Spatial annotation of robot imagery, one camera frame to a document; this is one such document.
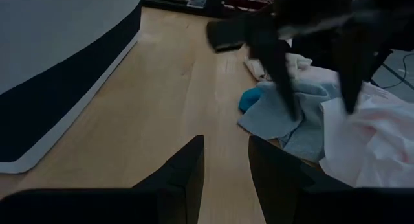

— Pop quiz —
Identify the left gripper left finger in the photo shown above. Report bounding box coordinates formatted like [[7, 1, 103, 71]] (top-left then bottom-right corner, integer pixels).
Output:
[[132, 135, 206, 224]]

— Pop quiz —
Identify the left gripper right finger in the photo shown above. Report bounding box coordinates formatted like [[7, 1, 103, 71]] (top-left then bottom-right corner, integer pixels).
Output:
[[248, 135, 352, 224]]

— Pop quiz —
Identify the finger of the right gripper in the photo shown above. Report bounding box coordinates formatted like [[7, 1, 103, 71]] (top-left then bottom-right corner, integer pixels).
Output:
[[248, 38, 302, 122], [335, 45, 389, 115]]

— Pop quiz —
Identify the white garment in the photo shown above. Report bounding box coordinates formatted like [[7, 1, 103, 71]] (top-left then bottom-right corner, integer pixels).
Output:
[[243, 52, 313, 83]]

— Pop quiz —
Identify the teal garment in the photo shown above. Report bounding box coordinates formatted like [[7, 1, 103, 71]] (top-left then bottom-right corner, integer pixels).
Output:
[[238, 86, 265, 113]]

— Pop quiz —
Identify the light blue garment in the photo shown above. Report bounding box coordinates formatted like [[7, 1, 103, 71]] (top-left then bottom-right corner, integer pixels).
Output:
[[237, 79, 341, 164]]

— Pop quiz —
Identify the light pink garment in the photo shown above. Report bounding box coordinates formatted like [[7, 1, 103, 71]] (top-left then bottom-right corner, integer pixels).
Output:
[[318, 66, 414, 190]]

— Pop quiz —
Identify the navy fabric basket white band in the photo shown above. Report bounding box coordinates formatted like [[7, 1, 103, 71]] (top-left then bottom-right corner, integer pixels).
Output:
[[0, 0, 144, 175]]

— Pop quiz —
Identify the black aluminium table frame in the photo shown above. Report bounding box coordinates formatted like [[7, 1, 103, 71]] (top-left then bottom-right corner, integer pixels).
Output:
[[142, 0, 276, 19]]

